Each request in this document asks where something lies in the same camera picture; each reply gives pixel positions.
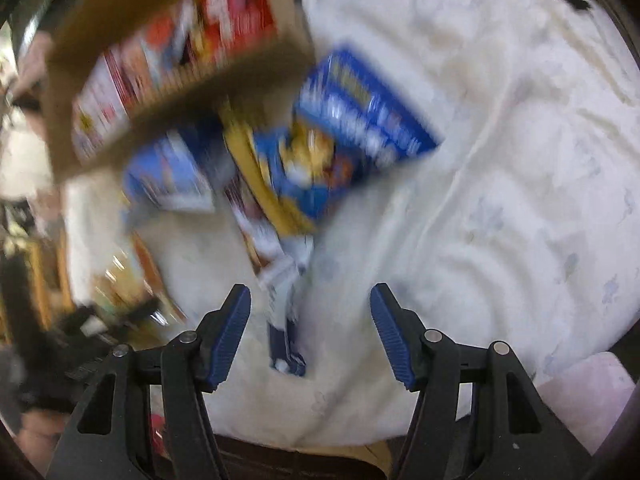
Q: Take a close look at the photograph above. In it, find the yellow chip bag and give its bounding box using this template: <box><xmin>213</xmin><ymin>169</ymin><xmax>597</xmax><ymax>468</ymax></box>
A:
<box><xmin>102</xmin><ymin>234</ymin><xmax>188</xmax><ymax>328</ymax></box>

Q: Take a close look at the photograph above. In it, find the brown cardboard box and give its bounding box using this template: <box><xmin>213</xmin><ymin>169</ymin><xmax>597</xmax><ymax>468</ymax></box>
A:
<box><xmin>42</xmin><ymin>0</ymin><xmax>315</xmax><ymax>182</ymax></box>

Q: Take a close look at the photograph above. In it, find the wooden chair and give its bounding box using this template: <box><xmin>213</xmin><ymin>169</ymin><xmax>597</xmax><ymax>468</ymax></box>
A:
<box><xmin>0</xmin><ymin>237</ymin><xmax>71</xmax><ymax>346</ymax></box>

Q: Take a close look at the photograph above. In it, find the blue white snack bag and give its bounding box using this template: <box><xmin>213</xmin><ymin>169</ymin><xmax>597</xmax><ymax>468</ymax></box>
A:
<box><xmin>123</xmin><ymin>130</ymin><xmax>217</xmax><ymax>212</ymax></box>

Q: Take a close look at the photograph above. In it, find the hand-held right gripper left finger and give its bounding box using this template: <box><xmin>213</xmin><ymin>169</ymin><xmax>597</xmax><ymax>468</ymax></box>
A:
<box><xmin>47</xmin><ymin>283</ymin><xmax>252</xmax><ymax>480</ymax></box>

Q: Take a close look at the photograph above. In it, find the blue yellow snack bag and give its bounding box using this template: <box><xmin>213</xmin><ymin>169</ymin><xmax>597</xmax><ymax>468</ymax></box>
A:
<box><xmin>223</xmin><ymin>122</ymin><xmax>343</xmax><ymax>237</ymax></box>

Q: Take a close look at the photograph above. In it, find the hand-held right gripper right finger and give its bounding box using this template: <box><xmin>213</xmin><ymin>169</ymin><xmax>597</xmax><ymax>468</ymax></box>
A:
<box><xmin>369</xmin><ymin>282</ymin><xmax>597</xmax><ymax>480</ymax></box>

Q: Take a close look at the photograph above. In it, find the pile of red white packets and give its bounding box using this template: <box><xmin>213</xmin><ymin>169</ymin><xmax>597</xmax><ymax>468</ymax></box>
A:
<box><xmin>71</xmin><ymin>0</ymin><xmax>279</xmax><ymax>161</ymax></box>

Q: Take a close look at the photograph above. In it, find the pale pink fabric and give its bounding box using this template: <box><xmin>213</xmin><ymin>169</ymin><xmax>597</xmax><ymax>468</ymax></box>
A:
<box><xmin>534</xmin><ymin>351</ymin><xmax>640</xmax><ymax>457</ymax></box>

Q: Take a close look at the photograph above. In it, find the white printed bed sheet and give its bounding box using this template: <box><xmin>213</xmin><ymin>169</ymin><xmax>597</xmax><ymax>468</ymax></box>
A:
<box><xmin>62</xmin><ymin>0</ymin><xmax>640</xmax><ymax>448</ymax></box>

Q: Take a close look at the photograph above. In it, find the blue snack packet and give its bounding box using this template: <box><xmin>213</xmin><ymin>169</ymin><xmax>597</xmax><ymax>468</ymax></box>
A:
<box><xmin>294</xmin><ymin>49</ymin><xmax>445</xmax><ymax>172</ymax></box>

